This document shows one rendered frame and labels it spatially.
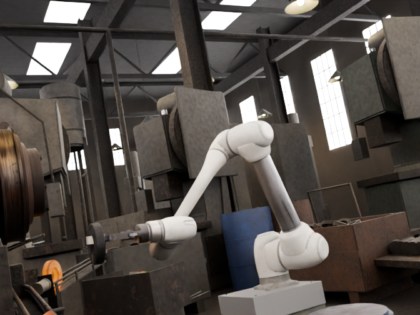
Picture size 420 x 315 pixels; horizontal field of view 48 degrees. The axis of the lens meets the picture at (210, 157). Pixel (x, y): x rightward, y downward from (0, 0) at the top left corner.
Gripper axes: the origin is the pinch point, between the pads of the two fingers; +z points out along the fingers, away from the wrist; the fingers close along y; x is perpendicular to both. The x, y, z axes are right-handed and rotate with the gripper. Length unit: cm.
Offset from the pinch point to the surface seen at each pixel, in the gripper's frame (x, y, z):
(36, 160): 33.3, 11.1, 17.4
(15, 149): 36.0, 2.5, 25.5
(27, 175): 26.8, 5.9, 21.8
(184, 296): -22.0, -36.0, -17.4
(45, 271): -12, 67, 9
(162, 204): 44, 468, -218
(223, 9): 546, 767, -568
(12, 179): 24.7, 0.7, 27.6
